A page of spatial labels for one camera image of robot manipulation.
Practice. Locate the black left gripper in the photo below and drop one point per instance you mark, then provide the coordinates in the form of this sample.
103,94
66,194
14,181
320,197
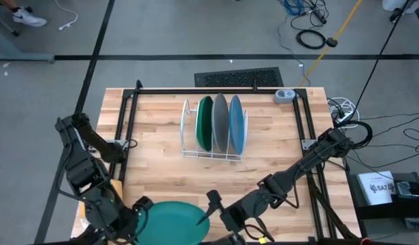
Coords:
125,221

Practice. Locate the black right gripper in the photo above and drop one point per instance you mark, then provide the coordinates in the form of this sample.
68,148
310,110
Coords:
241,212

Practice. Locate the teal plate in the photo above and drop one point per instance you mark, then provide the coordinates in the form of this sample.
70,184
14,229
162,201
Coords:
172,224

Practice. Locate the dark green plate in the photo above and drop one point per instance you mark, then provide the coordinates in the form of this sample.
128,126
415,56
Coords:
204,124

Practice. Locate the grey plate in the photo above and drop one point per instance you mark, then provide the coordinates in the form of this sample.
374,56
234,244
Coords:
220,122

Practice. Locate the blue plate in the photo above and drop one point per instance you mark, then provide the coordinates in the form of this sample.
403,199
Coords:
236,124

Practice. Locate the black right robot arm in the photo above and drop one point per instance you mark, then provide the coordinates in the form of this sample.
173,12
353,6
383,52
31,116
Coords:
308,160

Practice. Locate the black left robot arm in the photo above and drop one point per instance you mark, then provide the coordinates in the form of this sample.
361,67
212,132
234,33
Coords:
80,163

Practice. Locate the yellow tag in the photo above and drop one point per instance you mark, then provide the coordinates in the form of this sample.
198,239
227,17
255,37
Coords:
262,240

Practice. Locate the black floor vent mat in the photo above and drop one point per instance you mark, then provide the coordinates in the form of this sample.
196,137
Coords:
240,78

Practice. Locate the white power strip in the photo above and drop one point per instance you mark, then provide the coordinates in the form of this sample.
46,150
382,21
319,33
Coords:
345,117

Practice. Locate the white printed booklet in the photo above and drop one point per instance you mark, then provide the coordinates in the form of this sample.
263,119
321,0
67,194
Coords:
376,187

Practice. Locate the black side cart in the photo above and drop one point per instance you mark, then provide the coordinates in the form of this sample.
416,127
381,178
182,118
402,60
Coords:
386,212

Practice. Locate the grey metal stand base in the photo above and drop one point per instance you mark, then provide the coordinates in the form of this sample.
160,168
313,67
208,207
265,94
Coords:
22,56

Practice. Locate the black device on cart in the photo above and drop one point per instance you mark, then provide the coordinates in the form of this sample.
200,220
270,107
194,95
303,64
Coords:
408,190

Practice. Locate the black round floor puck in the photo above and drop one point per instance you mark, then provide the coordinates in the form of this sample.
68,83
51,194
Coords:
332,42

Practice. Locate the person's white shoe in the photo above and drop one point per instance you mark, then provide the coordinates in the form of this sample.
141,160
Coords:
29,18

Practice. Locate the black floor power strip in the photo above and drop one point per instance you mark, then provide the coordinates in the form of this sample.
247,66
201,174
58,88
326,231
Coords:
320,16

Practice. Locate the person's leg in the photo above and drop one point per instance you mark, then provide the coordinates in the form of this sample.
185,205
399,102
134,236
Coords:
9,3

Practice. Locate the white floor object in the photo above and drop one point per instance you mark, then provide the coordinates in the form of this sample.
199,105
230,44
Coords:
393,5

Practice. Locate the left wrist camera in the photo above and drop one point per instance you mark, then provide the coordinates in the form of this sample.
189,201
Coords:
143,203

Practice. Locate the black metal table frame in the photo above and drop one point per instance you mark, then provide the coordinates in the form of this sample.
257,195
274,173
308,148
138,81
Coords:
213,91

